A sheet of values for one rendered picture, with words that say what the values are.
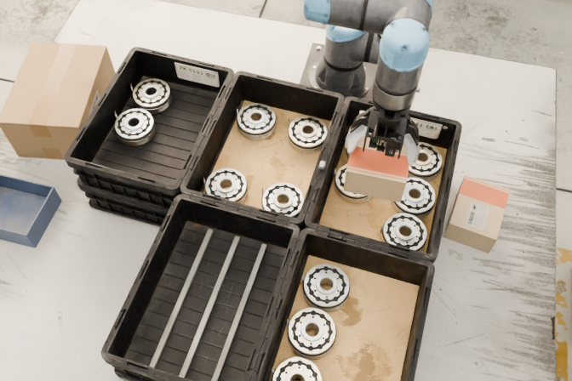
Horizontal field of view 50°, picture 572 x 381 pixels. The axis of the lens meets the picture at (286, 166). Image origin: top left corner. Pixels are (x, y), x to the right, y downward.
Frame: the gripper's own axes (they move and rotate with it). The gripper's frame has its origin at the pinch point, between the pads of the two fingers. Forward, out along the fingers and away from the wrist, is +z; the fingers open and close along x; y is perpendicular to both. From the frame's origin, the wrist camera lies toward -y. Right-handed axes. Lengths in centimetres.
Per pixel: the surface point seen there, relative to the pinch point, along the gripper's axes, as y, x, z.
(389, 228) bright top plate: 4.1, 5.7, 23.7
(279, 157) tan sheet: -11.3, -24.8, 26.8
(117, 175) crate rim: 9, -59, 17
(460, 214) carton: -8.8, 22.9, 32.3
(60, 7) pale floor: -131, -171, 111
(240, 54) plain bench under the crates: -56, -49, 40
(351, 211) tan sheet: 0.0, -3.8, 26.7
